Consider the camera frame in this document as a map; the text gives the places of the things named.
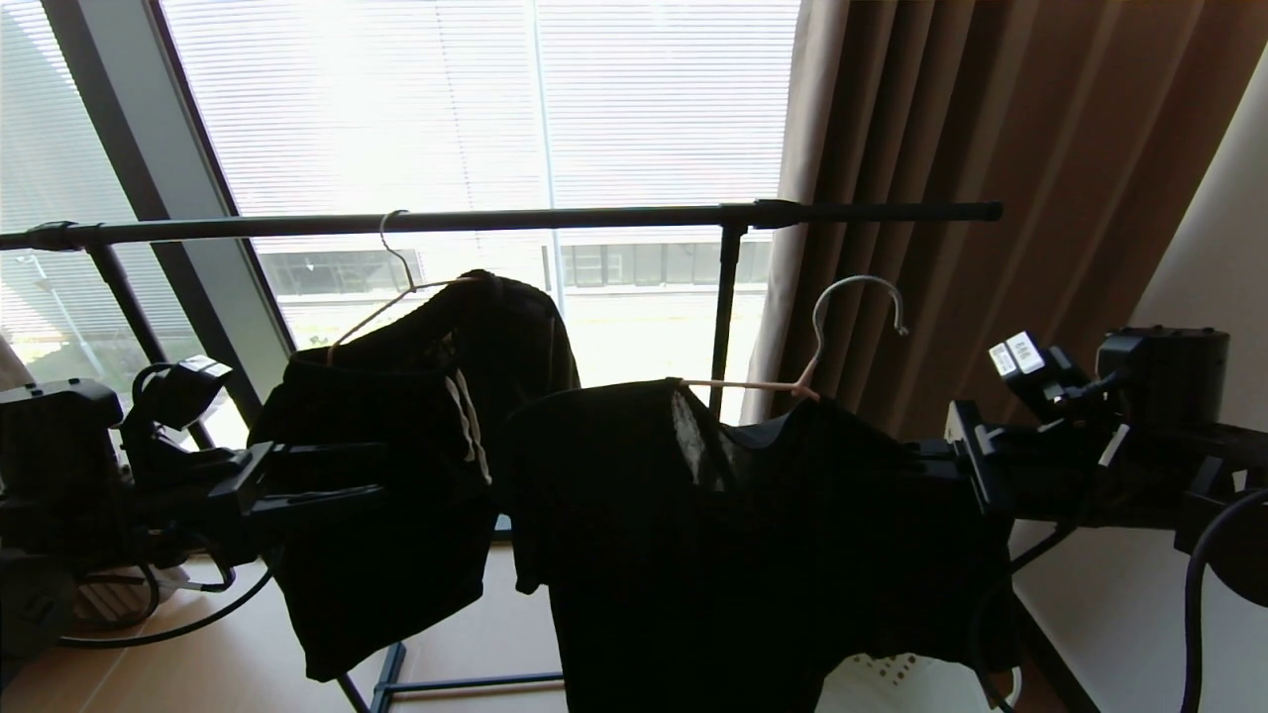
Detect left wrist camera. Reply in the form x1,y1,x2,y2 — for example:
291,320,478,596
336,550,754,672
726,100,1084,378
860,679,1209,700
119,355,236,468

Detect white laundry basket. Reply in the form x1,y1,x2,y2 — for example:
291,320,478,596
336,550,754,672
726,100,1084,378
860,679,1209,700
814,649,1023,713

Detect window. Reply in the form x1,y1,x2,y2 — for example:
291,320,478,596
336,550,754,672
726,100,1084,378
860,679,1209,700
0,0,803,427

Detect pink clothes hanger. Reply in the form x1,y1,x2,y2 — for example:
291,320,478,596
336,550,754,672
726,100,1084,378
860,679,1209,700
666,275,910,402
325,210,488,350

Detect black clothes rack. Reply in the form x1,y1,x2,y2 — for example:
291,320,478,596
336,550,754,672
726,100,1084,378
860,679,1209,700
0,201,1004,713

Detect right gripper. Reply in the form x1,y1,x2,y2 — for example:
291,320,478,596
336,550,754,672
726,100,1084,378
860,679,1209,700
941,398,1122,523

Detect black shorts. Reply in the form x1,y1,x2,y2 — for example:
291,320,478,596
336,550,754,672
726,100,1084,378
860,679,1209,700
248,270,581,682

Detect brown curtain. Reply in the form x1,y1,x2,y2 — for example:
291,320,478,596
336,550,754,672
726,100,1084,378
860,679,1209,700
0,332,194,630
741,0,1268,442

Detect black mesh garment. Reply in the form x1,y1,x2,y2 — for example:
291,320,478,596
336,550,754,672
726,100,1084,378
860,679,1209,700
500,378,1021,713

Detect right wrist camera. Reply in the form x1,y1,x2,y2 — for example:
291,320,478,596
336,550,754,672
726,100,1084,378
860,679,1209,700
987,332,1098,424

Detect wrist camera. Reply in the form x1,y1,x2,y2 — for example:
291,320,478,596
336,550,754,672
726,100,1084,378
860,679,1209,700
119,355,236,468
987,332,1098,424

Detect black cable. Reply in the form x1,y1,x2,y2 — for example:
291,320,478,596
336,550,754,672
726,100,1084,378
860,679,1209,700
57,555,285,651
966,490,1268,713

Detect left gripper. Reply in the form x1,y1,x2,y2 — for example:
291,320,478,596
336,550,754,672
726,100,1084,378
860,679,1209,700
129,441,389,567

